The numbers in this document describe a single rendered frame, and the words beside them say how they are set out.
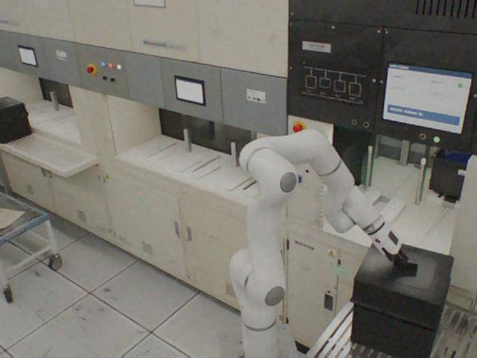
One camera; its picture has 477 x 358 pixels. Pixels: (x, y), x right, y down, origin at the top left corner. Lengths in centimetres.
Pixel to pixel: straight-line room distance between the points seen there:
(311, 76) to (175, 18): 77
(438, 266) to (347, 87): 74
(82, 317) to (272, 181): 219
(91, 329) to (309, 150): 213
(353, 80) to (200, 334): 178
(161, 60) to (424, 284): 162
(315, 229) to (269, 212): 91
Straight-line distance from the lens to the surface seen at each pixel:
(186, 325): 303
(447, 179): 249
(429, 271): 179
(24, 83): 449
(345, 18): 187
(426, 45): 177
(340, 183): 152
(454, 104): 179
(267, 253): 145
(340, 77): 192
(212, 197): 262
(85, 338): 312
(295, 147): 138
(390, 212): 238
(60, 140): 366
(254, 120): 220
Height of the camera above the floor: 213
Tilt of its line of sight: 28 degrees down
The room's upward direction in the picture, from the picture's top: 3 degrees counter-clockwise
